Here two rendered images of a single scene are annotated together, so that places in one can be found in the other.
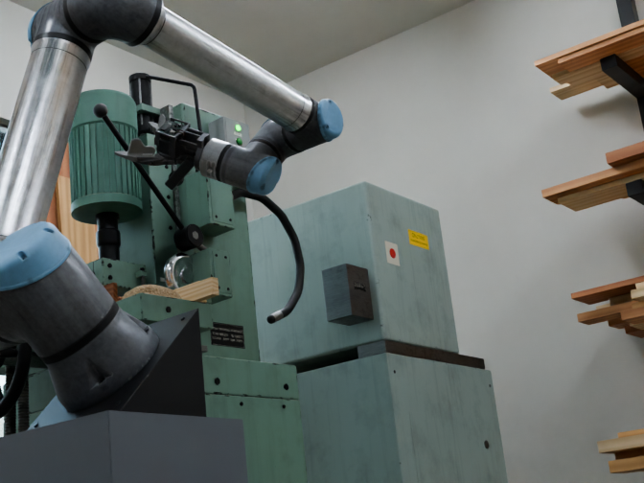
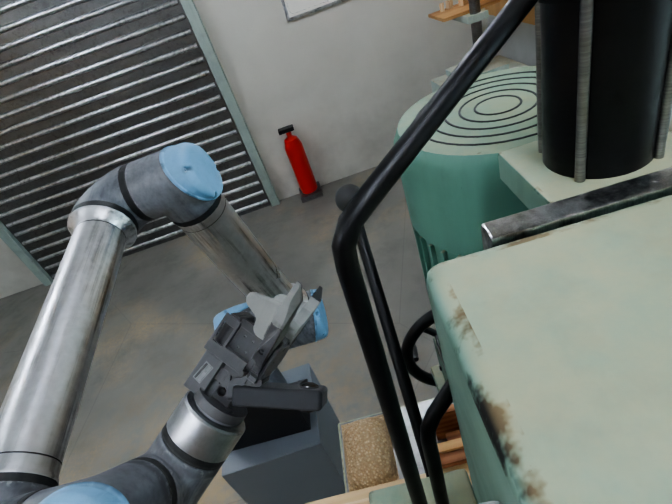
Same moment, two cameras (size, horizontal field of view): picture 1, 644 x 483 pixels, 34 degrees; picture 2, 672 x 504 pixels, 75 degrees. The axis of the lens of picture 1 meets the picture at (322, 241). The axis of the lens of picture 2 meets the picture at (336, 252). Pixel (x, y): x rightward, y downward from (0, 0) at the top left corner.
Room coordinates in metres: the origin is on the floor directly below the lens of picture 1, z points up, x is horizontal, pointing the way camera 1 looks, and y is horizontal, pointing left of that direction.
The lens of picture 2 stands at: (2.66, 0.21, 1.65)
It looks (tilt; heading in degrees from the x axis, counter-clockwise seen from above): 35 degrees down; 148
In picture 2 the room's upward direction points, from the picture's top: 20 degrees counter-clockwise
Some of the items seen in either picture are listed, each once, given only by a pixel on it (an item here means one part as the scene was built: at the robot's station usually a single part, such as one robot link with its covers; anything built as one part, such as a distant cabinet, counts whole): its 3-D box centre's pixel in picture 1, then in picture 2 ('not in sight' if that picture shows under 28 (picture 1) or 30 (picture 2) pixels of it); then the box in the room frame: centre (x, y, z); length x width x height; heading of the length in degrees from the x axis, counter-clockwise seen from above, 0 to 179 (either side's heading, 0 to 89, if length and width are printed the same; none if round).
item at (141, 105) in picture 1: (143, 105); (603, 129); (2.58, 0.44, 1.53); 0.08 x 0.08 x 0.17; 51
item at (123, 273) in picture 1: (117, 280); not in sight; (2.49, 0.51, 1.03); 0.14 x 0.07 x 0.09; 141
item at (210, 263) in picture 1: (209, 276); not in sight; (2.52, 0.29, 1.02); 0.09 x 0.07 x 0.12; 51
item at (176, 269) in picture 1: (184, 277); not in sight; (2.50, 0.35, 1.02); 0.12 x 0.03 x 0.12; 141
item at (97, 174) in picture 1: (104, 158); (508, 251); (2.48, 0.53, 1.35); 0.18 x 0.18 x 0.31
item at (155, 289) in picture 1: (151, 293); (366, 448); (2.25, 0.39, 0.92); 0.14 x 0.09 x 0.04; 141
